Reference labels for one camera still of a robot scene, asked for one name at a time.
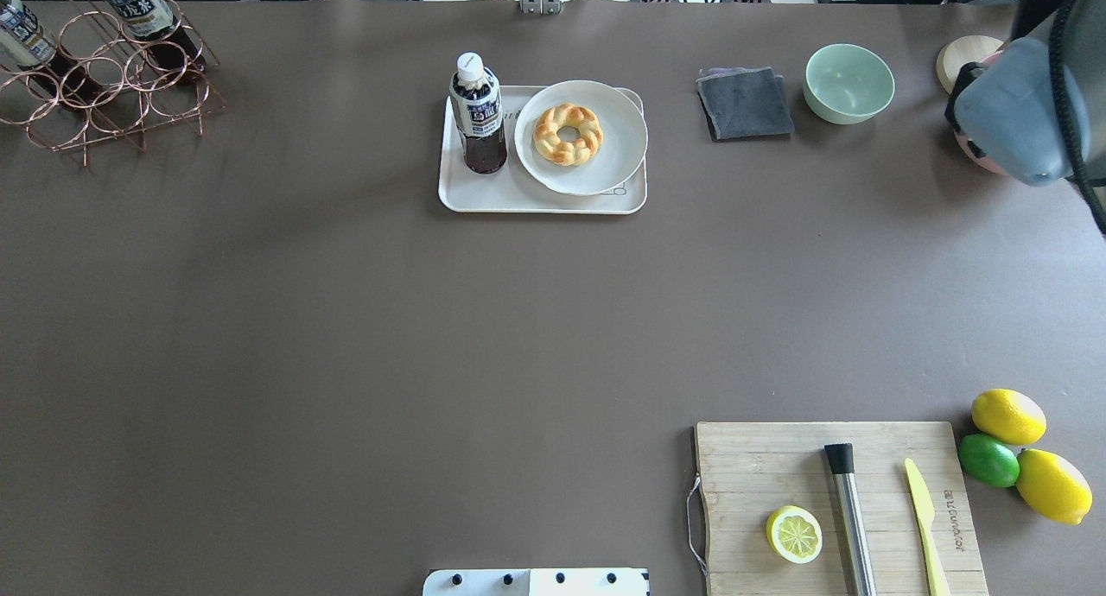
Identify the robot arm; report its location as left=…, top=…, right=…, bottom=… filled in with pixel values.
left=945, top=0, right=1105, bottom=186

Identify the green ceramic bowl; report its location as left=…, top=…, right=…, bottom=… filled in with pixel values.
left=803, top=42, right=896, bottom=126

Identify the pink ice bowl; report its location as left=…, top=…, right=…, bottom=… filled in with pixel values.
left=945, top=50, right=1008, bottom=176

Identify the white serving tray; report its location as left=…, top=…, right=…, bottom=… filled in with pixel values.
left=438, top=86, right=648, bottom=215

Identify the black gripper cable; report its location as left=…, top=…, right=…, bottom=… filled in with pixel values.
left=1047, top=0, right=1106, bottom=234

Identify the green lime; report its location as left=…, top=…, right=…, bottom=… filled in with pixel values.
left=957, top=433, right=1020, bottom=487

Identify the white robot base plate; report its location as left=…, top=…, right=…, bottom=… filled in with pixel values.
left=422, top=566, right=653, bottom=595

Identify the white round plate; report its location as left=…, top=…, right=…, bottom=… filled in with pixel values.
left=514, top=80, right=648, bottom=197

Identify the tea bottle white cap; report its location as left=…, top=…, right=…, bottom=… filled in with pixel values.
left=449, top=52, right=508, bottom=174

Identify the half lemon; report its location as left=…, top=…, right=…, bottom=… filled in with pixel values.
left=766, top=505, right=824, bottom=564

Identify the yellow lemon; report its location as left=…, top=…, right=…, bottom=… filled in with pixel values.
left=971, top=388, right=1047, bottom=446
left=1015, top=449, right=1093, bottom=525

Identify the yellow plastic knife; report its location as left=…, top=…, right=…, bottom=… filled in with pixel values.
left=902, top=458, right=952, bottom=596

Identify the steel muddler black tip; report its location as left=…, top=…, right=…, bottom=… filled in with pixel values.
left=824, top=443, right=878, bottom=595

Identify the tea bottle in rack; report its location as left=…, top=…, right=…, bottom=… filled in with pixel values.
left=103, top=0, right=207, bottom=73
left=1, top=0, right=103, bottom=111

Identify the round wooden stand base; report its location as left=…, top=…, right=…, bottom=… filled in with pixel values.
left=936, top=35, right=1004, bottom=93

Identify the yellow lemon lower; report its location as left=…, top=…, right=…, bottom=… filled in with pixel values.
left=1015, top=449, right=1093, bottom=525

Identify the yellow lemon upper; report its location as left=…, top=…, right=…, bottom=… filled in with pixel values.
left=971, top=388, right=1047, bottom=446

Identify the bamboo cutting board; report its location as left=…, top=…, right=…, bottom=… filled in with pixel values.
left=695, top=422, right=988, bottom=595

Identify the braided ring pastry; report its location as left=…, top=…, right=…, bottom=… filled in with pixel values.
left=532, top=103, right=605, bottom=167

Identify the copper wire bottle rack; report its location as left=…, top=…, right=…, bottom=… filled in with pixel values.
left=3, top=0, right=226, bottom=166

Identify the grey folded cloth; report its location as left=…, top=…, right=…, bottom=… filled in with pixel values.
left=696, top=67, right=794, bottom=142

